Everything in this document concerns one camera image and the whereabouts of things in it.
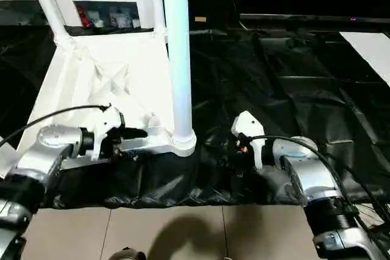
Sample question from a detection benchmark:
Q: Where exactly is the white plastic table leg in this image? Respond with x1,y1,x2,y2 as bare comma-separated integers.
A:
147,0,169,42
27,0,76,48
160,0,197,155

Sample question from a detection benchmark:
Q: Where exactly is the black work mat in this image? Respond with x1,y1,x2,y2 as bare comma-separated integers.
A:
0,23,390,209

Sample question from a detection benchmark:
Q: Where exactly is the grey left robot leg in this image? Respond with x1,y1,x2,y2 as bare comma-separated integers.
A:
104,247,147,260

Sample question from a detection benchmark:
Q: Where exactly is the black stand base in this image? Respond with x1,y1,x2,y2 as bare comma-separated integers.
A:
358,202,390,237

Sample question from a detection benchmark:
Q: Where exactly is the white flat board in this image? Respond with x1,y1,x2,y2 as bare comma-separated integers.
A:
339,31,390,88

